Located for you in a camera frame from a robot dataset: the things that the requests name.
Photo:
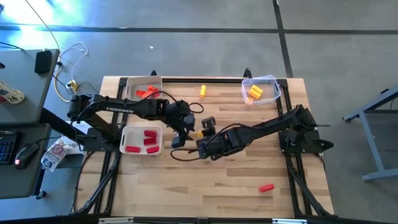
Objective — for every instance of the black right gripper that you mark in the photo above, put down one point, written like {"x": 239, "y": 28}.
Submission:
{"x": 217, "y": 143}

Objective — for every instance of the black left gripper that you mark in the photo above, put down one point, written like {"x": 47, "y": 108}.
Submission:
{"x": 178, "y": 115}

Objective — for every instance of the narrow yellow block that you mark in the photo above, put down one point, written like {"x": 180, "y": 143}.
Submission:
{"x": 203, "y": 91}

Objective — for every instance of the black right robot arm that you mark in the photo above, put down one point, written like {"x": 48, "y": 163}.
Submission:
{"x": 273, "y": 127}

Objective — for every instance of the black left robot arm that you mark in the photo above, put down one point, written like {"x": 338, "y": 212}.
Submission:
{"x": 124, "y": 109}

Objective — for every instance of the white storage bin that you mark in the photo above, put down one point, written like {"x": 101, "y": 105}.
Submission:
{"x": 136, "y": 138}

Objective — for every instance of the grey storage bin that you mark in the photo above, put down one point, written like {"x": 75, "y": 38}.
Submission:
{"x": 133, "y": 98}

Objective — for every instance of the black table clamp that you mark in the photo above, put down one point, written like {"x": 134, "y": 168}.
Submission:
{"x": 247, "y": 73}
{"x": 154, "y": 73}

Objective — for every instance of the clear plastic bin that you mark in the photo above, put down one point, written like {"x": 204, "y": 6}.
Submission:
{"x": 267, "y": 96}

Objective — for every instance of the white plastic bag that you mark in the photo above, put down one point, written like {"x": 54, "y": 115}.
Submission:
{"x": 73, "y": 146}

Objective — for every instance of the yellow plug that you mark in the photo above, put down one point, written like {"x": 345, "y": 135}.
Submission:
{"x": 71, "y": 85}

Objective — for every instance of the white printed snack bag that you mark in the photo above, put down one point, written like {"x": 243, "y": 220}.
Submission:
{"x": 56, "y": 152}

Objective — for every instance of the black phone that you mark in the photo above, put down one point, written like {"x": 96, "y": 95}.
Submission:
{"x": 43, "y": 61}

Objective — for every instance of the black computer mouse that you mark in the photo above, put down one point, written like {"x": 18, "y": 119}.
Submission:
{"x": 26, "y": 154}

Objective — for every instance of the grey desk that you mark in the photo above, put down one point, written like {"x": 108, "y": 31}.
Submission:
{"x": 25, "y": 81}
{"x": 18, "y": 180}

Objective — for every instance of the cream numbered tag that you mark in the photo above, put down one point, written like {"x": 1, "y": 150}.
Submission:
{"x": 12, "y": 95}

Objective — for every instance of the black backlit keyboard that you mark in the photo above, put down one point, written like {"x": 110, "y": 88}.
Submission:
{"x": 7, "y": 147}

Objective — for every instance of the black aluminium rig frame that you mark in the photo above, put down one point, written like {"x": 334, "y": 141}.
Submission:
{"x": 217, "y": 80}

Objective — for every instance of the silver bracket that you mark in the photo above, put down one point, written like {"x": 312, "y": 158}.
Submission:
{"x": 289, "y": 221}
{"x": 115, "y": 221}

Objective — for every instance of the grey-blue table frame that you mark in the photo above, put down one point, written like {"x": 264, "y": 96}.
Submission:
{"x": 370, "y": 137}

